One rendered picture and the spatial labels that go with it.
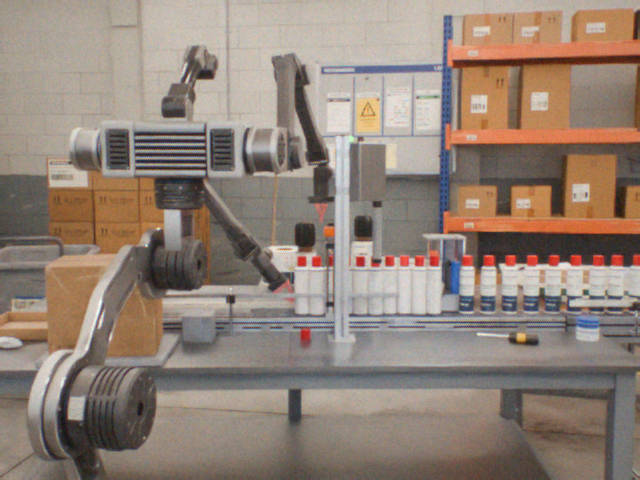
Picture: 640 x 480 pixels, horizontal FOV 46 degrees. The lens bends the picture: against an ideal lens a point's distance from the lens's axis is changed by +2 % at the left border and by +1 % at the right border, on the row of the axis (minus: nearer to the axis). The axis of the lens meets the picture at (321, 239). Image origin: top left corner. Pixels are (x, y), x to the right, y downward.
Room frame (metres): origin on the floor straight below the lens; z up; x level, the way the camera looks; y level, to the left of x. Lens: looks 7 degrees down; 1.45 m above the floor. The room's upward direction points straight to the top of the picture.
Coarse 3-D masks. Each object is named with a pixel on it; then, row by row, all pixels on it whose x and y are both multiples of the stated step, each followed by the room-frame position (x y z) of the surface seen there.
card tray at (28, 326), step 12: (12, 312) 2.67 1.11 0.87; (24, 312) 2.67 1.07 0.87; (36, 312) 2.67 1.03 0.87; (0, 324) 2.60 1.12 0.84; (12, 324) 2.63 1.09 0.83; (24, 324) 2.63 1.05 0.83; (36, 324) 2.63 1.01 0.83; (0, 336) 2.42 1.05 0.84; (12, 336) 2.42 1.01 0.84; (24, 336) 2.42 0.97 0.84; (36, 336) 2.42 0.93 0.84
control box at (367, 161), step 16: (352, 144) 2.41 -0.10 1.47; (368, 144) 2.43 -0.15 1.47; (384, 144) 2.52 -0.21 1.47; (352, 160) 2.41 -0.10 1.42; (368, 160) 2.43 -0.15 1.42; (384, 160) 2.52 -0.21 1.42; (352, 176) 2.41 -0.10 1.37; (368, 176) 2.43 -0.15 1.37; (384, 176) 2.52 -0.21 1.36; (352, 192) 2.41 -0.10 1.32; (368, 192) 2.43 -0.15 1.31; (384, 192) 2.52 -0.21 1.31
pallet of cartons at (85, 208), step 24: (48, 168) 5.88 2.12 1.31; (72, 168) 5.87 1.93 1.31; (72, 192) 5.87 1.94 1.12; (96, 192) 5.86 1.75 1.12; (120, 192) 5.84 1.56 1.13; (144, 192) 5.83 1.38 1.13; (72, 216) 5.87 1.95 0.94; (96, 216) 5.86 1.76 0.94; (120, 216) 5.84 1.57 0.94; (144, 216) 5.83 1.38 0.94; (72, 240) 5.87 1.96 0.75; (96, 240) 5.86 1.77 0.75; (120, 240) 5.84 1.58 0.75
